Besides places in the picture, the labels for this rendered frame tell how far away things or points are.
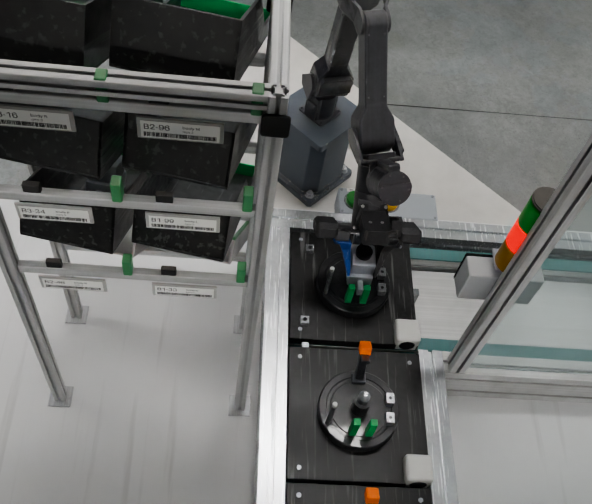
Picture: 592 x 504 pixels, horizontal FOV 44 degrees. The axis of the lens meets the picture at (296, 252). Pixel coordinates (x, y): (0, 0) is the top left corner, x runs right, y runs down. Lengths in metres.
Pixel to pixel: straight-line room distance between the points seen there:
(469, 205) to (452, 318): 0.35
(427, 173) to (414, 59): 1.67
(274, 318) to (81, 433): 0.40
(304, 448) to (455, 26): 2.68
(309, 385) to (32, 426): 0.50
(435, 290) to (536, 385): 0.27
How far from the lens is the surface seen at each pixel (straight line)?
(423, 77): 3.34
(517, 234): 1.10
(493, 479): 1.46
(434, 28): 3.61
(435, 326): 1.49
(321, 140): 1.52
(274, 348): 1.36
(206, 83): 0.74
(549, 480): 1.50
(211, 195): 1.19
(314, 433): 1.29
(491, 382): 1.45
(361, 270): 1.33
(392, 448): 1.30
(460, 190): 1.78
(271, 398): 1.32
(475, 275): 1.17
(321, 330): 1.37
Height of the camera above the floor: 2.17
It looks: 56 degrees down
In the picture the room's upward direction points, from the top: 11 degrees clockwise
